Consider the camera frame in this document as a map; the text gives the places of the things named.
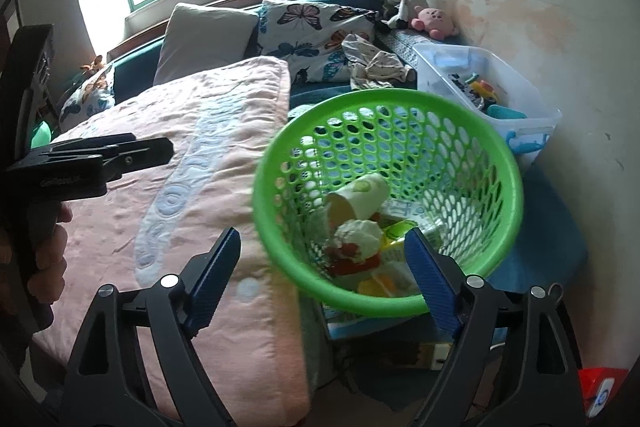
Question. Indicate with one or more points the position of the bed with blue sheet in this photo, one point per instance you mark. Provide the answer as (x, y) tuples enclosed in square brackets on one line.
[(320, 92)]

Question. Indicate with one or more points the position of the red box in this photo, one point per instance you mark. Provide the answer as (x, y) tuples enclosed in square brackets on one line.
[(600, 392)]

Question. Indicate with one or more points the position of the teal plastic toy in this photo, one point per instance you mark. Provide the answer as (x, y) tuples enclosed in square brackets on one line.
[(507, 112)]

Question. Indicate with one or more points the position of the person's left hand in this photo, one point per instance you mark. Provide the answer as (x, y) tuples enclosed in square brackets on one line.
[(50, 257)]

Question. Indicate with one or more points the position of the orange plush toy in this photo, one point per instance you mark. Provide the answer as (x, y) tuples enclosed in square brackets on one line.
[(94, 65)]

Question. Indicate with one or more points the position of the white orange wrapper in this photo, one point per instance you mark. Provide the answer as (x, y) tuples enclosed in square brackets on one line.
[(390, 282)]

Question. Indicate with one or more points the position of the clear plastic storage bin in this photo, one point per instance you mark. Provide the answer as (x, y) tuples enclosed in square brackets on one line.
[(435, 67)]

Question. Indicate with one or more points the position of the small butterfly print pillow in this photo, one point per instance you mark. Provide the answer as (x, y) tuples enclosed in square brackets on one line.
[(90, 97)]

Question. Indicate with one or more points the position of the pink plush toy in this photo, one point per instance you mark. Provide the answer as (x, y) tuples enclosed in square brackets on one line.
[(434, 23)]

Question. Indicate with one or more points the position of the beige pillow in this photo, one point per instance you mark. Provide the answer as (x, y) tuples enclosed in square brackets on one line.
[(205, 37)]

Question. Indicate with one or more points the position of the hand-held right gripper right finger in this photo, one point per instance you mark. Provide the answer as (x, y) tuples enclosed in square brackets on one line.
[(432, 282)]

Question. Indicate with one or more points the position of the large butterfly print pillow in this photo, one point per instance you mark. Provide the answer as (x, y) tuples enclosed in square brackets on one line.
[(305, 37)]

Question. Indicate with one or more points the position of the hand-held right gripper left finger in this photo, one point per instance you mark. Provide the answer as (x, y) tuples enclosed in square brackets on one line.
[(215, 279)]

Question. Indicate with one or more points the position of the green plastic basket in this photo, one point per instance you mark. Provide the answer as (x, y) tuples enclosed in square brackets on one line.
[(510, 202)]

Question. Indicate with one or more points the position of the white paper ball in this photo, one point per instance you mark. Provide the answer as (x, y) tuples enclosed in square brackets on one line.
[(360, 237)]

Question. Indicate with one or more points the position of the pink quilted blanket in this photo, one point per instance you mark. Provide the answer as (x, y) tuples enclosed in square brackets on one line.
[(125, 232)]

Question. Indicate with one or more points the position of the beige patterned garment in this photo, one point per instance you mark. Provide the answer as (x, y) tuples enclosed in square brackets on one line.
[(380, 67)]

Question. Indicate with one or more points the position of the colourful cardboard box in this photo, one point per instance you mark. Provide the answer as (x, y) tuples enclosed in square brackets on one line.
[(380, 337)]

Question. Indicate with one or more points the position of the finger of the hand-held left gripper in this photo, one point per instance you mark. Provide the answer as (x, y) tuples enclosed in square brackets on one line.
[(85, 145), (142, 157)]

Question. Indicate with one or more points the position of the red snack wrapper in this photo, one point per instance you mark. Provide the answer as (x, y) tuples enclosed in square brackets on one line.
[(350, 264)]

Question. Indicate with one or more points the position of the green plastic item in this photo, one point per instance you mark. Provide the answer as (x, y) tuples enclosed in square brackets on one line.
[(40, 134)]

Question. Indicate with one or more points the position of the pile of small toys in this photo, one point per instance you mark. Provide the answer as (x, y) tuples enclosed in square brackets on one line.
[(475, 92)]

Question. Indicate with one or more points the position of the white paper cup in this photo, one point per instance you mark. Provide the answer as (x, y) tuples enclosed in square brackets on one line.
[(360, 199)]

